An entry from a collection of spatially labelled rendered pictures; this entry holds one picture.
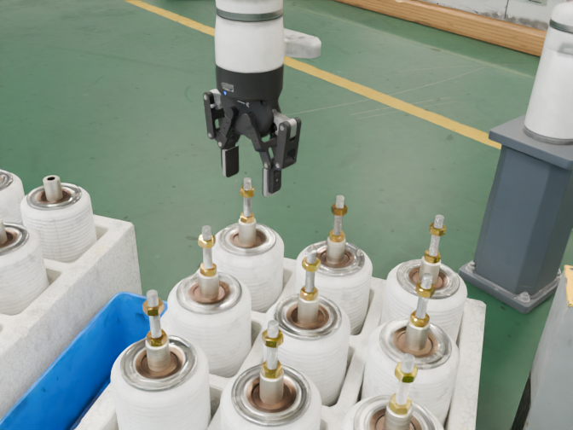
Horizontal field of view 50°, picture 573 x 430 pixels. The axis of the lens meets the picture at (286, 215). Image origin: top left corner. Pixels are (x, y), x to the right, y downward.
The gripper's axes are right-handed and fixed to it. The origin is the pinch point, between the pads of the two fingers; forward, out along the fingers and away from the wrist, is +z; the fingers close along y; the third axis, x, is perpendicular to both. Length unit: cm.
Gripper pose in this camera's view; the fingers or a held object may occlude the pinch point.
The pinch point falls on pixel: (250, 175)
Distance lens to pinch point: 75.2
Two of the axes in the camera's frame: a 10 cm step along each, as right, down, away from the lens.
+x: 6.8, -3.7, 6.4
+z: -0.3, 8.5, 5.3
